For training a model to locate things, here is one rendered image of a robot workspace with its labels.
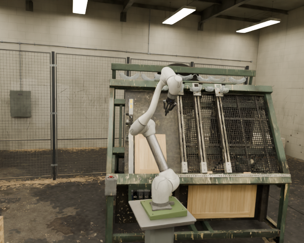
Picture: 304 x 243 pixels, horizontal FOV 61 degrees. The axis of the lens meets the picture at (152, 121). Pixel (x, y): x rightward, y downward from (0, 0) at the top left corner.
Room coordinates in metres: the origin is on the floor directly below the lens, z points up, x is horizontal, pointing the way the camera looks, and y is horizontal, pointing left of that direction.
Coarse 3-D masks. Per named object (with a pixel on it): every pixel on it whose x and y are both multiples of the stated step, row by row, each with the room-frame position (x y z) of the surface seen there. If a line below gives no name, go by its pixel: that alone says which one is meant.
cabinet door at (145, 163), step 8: (136, 136) 3.08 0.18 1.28; (160, 136) 3.12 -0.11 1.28; (136, 144) 3.03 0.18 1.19; (144, 144) 3.05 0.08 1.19; (160, 144) 3.08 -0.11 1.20; (136, 152) 2.98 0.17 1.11; (144, 152) 3.00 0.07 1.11; (136, 160) 2.94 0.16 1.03; (144, 160) 2.95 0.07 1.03; (152, 160) 2.96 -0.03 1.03; (136, 168) 2.89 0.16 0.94; (144, 168) 2.90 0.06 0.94; (152, 168) 2.91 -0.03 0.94
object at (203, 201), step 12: (192, 192) 3.10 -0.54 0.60; (204, 192) 3.12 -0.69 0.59; (216, 192) 3.14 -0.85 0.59; (228, 192) 3.16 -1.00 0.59; (240, 192) 3.18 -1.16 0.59; (252, 192) 3.20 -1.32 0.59; (192, 204) 3.10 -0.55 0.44; (204, 204) 3.12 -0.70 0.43; (216, 204) 3.14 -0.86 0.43; (228, 204) 3.16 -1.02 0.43; (240, 204) 3.18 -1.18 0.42; (252, 204) 3.20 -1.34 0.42; (204, 216) 3.12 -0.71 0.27; (216, 216) 3.14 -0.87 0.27; (228, 216) 3.16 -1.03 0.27; (240, 216) 3.18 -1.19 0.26; (252, 216) 3.20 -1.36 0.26
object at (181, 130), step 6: (180, 90) 3.30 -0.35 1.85; (180, 96) 3.38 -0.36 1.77; (180, 102) 3.34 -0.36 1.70; (180, 108) 3.31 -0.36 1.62; (180, 114) 3.29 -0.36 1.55; (180, 120) 3.25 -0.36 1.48; (180, 126) 3.17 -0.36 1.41; (180, 132) 3.13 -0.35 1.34; (180, 138) 3.09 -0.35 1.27; (180, 144) 3.05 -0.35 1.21; (180, 150) 3.03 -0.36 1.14; (180, 156) 3.01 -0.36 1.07; (180, 162) 3.00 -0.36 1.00; (186, 162) 2.94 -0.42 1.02; (186, 168) 2.91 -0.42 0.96
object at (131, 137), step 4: (132, 100) 3.30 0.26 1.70; (132, 104) 3.27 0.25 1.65; (132, 108) 3.24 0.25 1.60; (132, 112) 3.22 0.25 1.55; (132, 136) 3.05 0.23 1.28; (132, 140) 3.03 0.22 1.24; (132, 144) 3.01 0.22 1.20; (132, 148) 2.98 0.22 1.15; (132, 152) 2.96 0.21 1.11; (132, 156) 2.93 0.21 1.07; (132, 160) 2.91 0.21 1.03; (132, 164) 2.88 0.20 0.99; (132, 168) 2.86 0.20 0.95; (128, 172) 2.87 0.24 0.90; (132, 172) 2.84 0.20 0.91
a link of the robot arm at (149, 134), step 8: (152, 120) 2.64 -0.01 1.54; (152, 128) 2.54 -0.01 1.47; (144, 136) 2.55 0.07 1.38; (152, 136) 2.53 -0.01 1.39; (152, 144) 2.50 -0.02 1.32; (152, 152) 2.51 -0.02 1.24; (160, 152) 2.49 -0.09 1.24; (160, 160) 2.47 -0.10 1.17; (160, 168) 2.46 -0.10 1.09; (168, 168) 2.47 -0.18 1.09; (168, 176) 2.39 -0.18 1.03; (176, 176) 2.46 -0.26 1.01; (176, 184) 2.40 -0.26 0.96
